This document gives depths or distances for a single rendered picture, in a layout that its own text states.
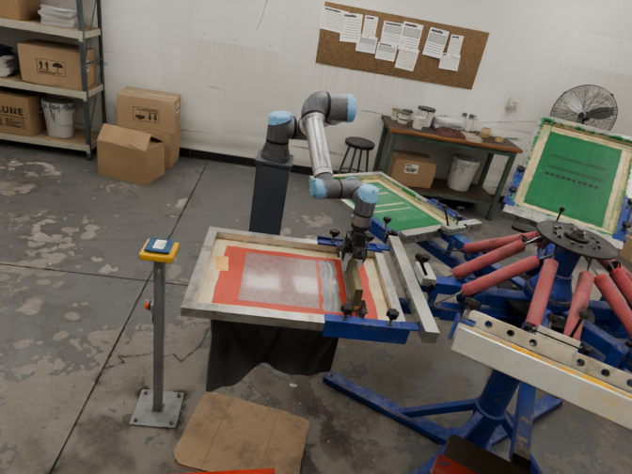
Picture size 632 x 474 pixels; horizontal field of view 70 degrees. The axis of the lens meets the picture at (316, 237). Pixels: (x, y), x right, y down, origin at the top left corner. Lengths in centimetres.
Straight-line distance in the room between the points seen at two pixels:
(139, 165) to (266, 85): 168
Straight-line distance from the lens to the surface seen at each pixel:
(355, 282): 165
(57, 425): 259
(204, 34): 541
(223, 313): 156
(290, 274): 185
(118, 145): 490
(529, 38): 591
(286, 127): 227
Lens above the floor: 196
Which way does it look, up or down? 28 degrees down
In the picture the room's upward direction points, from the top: 11 degrees clockwise
